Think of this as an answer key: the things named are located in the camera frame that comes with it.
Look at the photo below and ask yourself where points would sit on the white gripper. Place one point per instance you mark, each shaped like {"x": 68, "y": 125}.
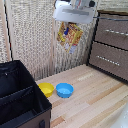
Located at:
{"x": 74, "y": 14}

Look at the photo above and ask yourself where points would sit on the blue plastic bowl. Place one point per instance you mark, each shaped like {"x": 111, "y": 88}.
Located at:
{"x": 64, "y": 90}

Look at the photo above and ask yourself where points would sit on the yellow plastic bowl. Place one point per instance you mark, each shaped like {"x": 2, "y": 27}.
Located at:
{"x": 46, "y": 89}

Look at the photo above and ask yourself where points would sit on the black fabric storage box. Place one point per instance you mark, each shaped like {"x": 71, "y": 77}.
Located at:
{"x": 20, "y": 96}

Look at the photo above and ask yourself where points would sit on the red yellow cereal bar box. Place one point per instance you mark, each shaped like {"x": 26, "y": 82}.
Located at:
{"x": 70, "y": 37}

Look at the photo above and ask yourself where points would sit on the beige woven screen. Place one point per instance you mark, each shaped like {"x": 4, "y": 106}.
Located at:
{"x": 30, "y": 43}

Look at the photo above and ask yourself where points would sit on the brown drawer cabinet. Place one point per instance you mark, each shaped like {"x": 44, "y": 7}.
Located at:
{"x": 110, "y": 46}

